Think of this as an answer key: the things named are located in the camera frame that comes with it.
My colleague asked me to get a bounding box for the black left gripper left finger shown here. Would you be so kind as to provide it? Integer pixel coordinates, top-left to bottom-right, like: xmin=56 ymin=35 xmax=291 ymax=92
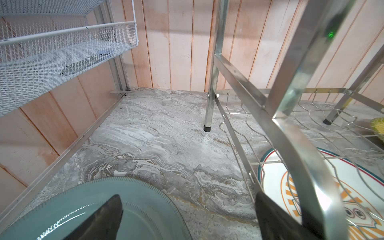
xmin=65 ymin=195 xmax=124 ymax=240

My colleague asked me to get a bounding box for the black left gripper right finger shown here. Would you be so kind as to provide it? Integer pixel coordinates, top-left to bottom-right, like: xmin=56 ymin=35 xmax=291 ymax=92
xmin=255 ymin=192 xmax=318 ymax=240

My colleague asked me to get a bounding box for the yellow green woven plate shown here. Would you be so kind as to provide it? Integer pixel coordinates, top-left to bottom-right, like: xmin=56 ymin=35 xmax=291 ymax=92
xmin=371 ymin=118 xmax=384 ymax=142

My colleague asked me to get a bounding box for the stainless steel dish rack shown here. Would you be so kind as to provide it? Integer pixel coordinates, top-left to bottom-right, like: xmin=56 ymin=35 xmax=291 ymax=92
xmin=204 ymin=1 xmax=384 ymax=240

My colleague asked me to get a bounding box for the orange sunburst plate under rack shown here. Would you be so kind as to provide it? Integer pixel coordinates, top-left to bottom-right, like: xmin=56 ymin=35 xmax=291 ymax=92
xmin=258 ymin=149 xmax=384 ymax=240

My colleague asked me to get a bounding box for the dark teal ceramic plate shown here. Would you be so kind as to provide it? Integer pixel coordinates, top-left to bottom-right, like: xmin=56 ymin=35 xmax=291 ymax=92
xmin=1 ymin=177 xmax=192 ymax=240

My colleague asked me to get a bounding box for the white wire mesh shelf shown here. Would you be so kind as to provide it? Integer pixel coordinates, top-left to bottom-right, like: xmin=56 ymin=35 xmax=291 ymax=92
xmin=1 ymin=1 xmax=139 ymax=116

